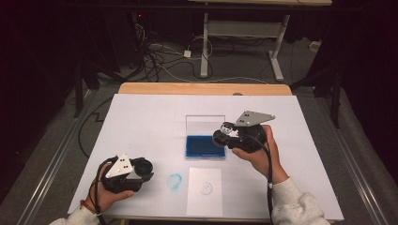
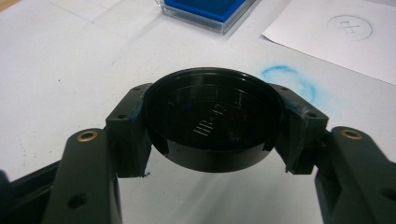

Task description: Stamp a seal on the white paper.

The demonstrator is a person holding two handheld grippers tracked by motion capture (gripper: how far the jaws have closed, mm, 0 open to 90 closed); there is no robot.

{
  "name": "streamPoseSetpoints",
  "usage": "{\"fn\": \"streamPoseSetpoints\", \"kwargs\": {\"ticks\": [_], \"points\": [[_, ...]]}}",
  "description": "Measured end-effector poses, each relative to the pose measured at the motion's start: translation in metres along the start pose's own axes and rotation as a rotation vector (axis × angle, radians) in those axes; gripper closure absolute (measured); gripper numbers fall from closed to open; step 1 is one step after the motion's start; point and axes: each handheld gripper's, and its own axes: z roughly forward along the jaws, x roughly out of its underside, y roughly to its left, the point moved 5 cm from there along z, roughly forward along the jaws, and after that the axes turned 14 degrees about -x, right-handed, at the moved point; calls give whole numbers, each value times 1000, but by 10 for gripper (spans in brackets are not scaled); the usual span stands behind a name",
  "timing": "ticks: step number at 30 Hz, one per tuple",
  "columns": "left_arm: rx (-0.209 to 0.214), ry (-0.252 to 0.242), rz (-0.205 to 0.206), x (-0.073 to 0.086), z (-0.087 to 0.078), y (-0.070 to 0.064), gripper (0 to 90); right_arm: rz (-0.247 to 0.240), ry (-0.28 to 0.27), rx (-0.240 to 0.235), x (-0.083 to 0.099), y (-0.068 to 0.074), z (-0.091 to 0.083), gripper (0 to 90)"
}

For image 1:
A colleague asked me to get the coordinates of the white metal desk frame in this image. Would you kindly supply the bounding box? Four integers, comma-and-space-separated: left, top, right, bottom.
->
187, 0, 333, 83

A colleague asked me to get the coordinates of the tangle of floor cables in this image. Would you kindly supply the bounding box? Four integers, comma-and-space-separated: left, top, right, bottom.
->
134, 22, 214, 83

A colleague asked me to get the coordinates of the red wrist bracelet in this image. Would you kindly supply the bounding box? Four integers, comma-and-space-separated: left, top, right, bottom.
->
79, 199, 96, 214

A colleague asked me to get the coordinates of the metal floor rail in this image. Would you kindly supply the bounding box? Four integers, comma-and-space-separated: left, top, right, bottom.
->
315, 97, 390, 225
17, 90, 98, 225

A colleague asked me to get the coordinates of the blue ink pad clear case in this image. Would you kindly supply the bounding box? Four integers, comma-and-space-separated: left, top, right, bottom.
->
185, 114, 227, 159

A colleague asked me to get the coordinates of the hand-held gripper black cable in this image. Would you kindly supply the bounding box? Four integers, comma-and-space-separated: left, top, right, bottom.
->
88, 156, 118, 225
247, 133, 275, 225

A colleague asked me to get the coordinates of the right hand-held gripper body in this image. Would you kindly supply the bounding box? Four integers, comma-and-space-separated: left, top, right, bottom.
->
222, 110, 276, 154

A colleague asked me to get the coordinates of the large white table cover sheet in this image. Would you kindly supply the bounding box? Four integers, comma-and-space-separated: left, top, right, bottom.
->
67, 93, 345, 222

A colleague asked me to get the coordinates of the person's left hand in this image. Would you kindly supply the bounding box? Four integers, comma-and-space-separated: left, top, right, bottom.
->
83, 168, 136, 218

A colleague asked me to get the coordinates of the left hand-held gripper black cable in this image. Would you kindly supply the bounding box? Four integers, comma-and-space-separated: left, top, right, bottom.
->
88, 156, 118, 225

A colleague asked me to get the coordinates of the person's right hand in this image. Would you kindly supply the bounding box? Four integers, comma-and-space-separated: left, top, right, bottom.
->
231, 124, 291, 186

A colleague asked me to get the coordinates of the small white paper sheet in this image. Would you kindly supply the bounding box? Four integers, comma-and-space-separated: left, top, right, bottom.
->
186, 167, 223, 218

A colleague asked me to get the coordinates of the small white floor box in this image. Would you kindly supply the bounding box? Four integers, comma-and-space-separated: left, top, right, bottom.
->
309, 40, 323, 53

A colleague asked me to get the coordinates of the right hand-held gripper black cable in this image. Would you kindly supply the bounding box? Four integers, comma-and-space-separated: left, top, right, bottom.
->
247, 133, 275, 225

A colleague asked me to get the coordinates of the black stand leg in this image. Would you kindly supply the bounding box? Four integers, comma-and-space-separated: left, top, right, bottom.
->
73, 62, 85, 119
330, 71, 343, 129

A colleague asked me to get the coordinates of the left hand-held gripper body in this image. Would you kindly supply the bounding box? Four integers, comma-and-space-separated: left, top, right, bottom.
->
100, 153, 155, 194

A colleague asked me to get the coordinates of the long white floor cable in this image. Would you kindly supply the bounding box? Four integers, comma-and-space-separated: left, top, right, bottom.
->
161, 65, 270, 85

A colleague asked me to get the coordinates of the black floor cable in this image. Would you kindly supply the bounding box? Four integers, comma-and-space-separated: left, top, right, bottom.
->
77, 97, 114, 158

